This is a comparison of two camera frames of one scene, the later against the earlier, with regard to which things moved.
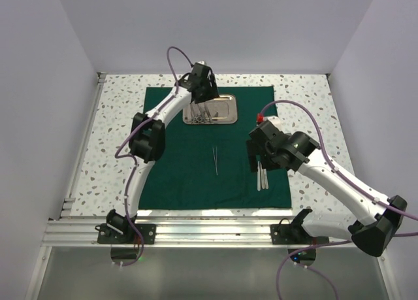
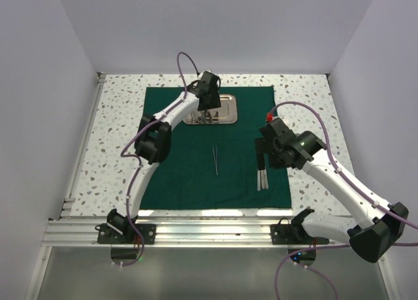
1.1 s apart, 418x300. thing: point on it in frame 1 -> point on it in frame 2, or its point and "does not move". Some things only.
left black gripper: [212, 92] -> [215, 102]
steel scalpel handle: [258, 176] does not move
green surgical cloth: [205, 166] does not move
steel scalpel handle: [262, 176] does not move
